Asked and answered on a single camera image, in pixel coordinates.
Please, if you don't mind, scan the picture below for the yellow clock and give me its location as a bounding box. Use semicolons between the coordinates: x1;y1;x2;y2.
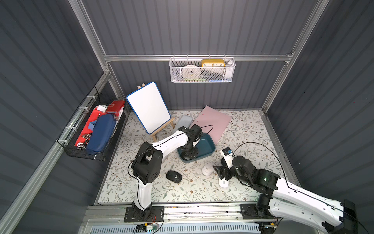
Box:
201;59;226;67

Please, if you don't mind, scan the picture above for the white wire wall basket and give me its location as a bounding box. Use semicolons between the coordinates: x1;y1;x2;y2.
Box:
169;56;236;83

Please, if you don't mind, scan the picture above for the white tape roll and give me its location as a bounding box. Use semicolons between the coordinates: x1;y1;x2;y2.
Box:
181;64;201;79

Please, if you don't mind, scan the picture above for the blue framed whiteboard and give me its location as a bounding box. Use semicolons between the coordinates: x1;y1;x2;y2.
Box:
126;82;171;134

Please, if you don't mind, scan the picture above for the black Lecoo mouse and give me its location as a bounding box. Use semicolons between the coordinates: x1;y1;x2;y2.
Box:
180;152;191;161
166;170;182;183

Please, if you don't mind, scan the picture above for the teal plastic storage box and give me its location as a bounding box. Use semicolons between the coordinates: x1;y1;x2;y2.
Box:
177;133;216;163

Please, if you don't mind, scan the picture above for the light blue pencil case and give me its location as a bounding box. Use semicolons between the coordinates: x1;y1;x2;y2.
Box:
175;115;193;131

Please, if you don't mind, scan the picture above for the floral table mat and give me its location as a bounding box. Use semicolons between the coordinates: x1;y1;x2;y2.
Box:
96;110;299;205

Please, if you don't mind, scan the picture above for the pink folder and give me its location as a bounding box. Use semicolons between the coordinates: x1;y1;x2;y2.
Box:
191;106;231;145

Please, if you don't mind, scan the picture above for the navy blue pouch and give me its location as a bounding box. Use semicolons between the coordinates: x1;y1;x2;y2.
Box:
86;114;116;155

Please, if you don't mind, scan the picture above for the black wire side basket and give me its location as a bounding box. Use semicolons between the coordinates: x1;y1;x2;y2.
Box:
57;88;128;161

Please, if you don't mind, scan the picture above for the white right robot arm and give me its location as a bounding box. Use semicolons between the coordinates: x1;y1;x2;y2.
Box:
213;155;358;234

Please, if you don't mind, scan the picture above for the red package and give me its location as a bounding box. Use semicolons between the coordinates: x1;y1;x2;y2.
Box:
75;100;125;154

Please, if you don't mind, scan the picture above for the white slim mouse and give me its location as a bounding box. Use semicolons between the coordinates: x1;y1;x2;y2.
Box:
219;178;229;189

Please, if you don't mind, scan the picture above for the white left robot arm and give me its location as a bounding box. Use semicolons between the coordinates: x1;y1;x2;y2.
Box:
131;125;203;212

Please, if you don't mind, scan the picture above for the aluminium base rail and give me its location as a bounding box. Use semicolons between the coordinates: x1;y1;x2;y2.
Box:
77;201;332;234

